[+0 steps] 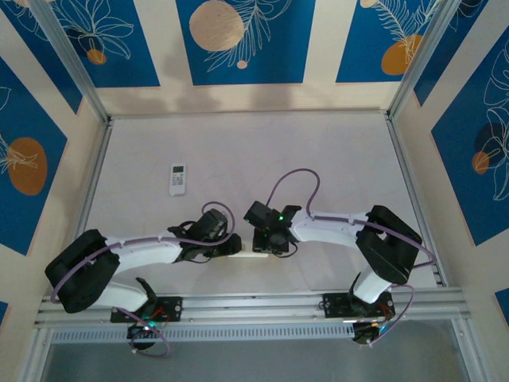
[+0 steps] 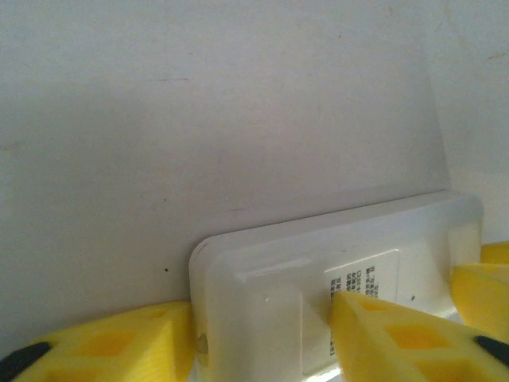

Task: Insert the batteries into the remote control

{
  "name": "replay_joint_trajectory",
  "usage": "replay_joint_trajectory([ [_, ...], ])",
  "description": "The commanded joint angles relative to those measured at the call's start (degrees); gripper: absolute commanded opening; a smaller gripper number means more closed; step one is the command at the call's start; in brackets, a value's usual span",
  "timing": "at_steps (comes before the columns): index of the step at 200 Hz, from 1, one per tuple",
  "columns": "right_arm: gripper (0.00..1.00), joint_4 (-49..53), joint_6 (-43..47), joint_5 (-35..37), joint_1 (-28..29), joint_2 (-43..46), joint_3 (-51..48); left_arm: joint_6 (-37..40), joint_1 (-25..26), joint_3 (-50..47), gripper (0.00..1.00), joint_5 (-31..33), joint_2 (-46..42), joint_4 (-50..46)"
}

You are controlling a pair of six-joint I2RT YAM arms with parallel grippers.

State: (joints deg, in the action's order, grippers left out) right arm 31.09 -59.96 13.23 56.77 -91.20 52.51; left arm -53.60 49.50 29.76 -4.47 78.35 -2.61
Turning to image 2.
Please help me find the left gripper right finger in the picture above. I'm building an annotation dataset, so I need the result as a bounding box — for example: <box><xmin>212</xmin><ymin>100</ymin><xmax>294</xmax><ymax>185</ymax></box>
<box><xmin>329</xmin><ymin>291</ymin><xmax>509</xmax><ymax>382</ymax></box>

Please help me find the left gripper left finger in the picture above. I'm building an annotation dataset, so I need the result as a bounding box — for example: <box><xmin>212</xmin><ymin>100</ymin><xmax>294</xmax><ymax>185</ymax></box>
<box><xmin>0</xmin><ymin>300</ymin><xmax>196</xmax><ymax>382</ymax></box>

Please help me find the white remote control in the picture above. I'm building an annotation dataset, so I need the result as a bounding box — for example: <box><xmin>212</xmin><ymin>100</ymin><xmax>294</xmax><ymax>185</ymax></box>
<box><xmin>188</xmin><ymin>189</ymin><xmax>484</xmax><ymax>382</ymax></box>

